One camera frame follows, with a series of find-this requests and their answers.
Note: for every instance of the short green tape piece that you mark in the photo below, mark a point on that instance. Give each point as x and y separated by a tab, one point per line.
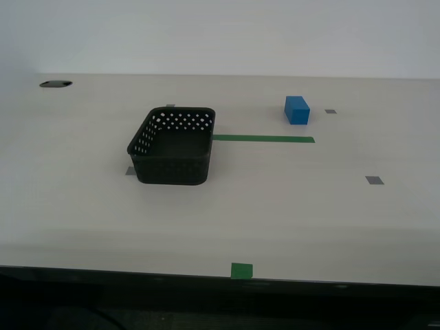
241	270

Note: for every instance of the small grey tape square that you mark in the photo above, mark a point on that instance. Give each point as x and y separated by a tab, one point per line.
374	180
330	111
130	171

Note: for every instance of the long green tape strip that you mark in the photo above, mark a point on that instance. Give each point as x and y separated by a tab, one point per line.
263	139

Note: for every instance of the blue rectangular block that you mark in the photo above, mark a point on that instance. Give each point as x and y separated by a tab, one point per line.
297	111

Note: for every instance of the black perforated plastic basket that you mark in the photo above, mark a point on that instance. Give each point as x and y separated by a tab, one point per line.
172	172

